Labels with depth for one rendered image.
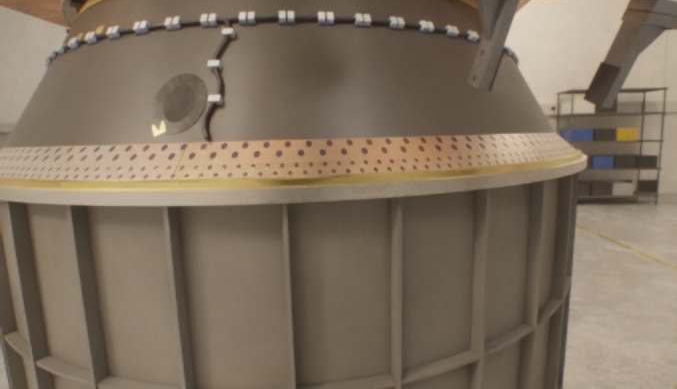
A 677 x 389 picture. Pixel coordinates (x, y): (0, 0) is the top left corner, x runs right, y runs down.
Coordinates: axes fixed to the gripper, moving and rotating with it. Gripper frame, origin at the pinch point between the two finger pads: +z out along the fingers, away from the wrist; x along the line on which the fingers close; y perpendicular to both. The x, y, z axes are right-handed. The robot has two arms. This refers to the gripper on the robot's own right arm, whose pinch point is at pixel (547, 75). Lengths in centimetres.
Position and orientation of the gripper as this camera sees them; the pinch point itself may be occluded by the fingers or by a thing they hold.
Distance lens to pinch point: 40.3
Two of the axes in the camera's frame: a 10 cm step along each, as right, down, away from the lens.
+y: 0.5, 5.0, -8.6
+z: -1.4, 8.6, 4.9
